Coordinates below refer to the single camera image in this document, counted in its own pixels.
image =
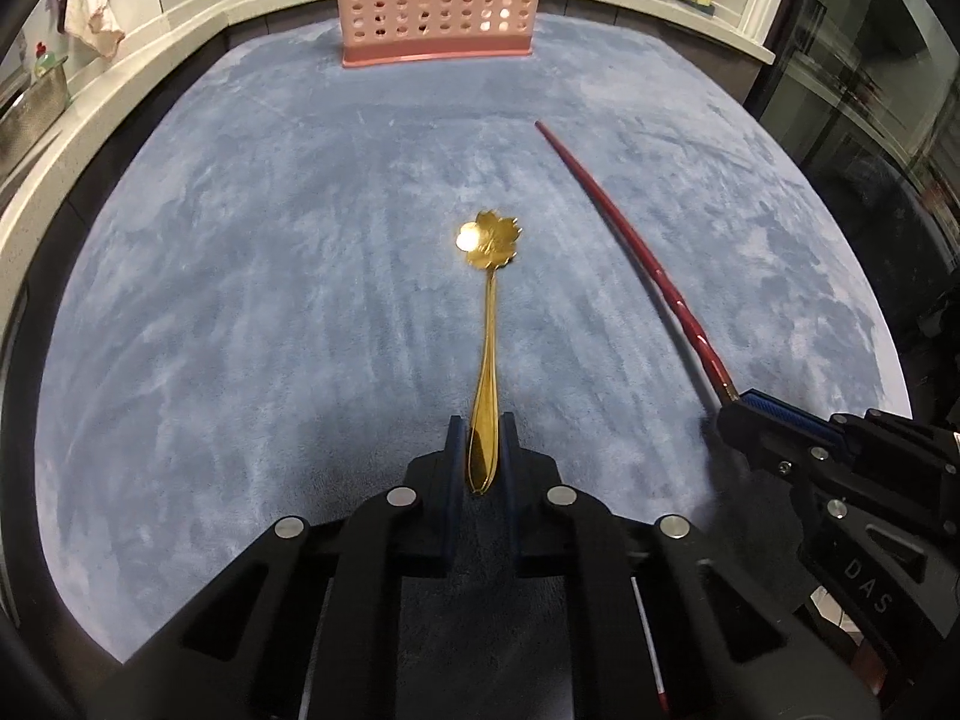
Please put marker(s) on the steel mixing bowl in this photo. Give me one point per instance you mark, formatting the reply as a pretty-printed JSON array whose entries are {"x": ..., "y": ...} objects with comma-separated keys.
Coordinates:
[{"x": 30, "y": 113}]

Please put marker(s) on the gold flower spoon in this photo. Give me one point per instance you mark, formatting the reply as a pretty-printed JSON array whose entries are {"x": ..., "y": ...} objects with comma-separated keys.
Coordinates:
[{"x": 489, "y": 244}]

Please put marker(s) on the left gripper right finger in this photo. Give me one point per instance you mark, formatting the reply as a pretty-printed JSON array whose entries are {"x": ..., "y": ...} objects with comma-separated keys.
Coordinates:
[{"x": 509, "y": 450}]

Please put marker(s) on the blue grey mat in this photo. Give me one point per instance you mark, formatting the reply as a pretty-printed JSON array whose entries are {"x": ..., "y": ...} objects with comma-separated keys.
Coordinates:
[{"x": 270, "y": 316}]

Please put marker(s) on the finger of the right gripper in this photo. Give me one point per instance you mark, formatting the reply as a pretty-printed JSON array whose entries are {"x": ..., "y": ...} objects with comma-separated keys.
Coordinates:
[
  {"x": 789, "y": 416},
  {"x": 759, "y": 434}
]

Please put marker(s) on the green dish soap bottle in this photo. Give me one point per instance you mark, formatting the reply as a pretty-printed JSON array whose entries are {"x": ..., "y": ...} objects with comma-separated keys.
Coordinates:
[{"x": 45, "y": 61}]

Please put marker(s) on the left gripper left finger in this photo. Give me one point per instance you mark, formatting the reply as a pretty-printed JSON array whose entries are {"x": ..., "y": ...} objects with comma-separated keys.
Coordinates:
[{"x": 455, "y": 449}]

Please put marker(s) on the hanging dish towel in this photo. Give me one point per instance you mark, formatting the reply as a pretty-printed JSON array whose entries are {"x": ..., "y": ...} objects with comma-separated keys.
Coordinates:
[{"x": 95, "y": 25}]

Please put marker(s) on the maroon chopstick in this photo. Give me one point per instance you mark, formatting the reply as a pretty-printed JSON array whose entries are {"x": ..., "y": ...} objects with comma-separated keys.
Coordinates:
[{"x": 710, "y": 361}]

